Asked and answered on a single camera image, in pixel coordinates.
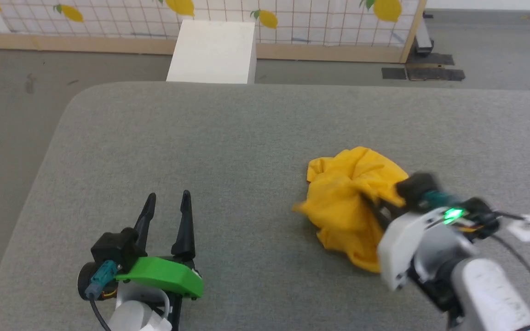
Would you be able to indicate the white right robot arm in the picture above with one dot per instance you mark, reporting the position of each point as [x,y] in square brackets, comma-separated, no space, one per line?
[490,289]

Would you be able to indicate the grey metal partition foot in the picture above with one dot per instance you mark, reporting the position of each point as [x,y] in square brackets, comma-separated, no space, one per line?
[423,34]

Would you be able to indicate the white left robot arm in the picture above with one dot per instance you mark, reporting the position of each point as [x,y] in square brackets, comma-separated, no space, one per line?
[131,317]

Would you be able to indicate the long black floor patch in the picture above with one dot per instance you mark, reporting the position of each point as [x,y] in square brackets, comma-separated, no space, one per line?
[435,74]

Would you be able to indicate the white rectangular box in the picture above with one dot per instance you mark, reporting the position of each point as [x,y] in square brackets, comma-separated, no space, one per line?
[212,53]

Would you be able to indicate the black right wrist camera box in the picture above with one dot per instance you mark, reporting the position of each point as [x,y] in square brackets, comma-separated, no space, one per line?
[417,188]

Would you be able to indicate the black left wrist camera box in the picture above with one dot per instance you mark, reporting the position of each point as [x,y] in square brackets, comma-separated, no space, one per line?
[113,248]

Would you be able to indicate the small black floor patch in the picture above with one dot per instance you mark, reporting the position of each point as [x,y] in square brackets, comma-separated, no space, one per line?
[394,73]

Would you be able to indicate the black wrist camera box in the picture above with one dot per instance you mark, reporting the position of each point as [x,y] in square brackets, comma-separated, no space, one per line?
[417,188]
[113,248]

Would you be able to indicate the yellow garment with white patches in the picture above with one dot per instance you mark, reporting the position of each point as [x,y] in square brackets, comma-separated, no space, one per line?
[338,207]

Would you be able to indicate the lemon print partition screen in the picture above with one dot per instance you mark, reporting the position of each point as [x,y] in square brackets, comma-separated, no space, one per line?
[311,23]

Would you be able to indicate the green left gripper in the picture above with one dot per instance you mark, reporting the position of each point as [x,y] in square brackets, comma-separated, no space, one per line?
[164,276]

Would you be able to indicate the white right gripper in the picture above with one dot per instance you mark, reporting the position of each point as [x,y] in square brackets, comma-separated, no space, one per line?
[407,243]

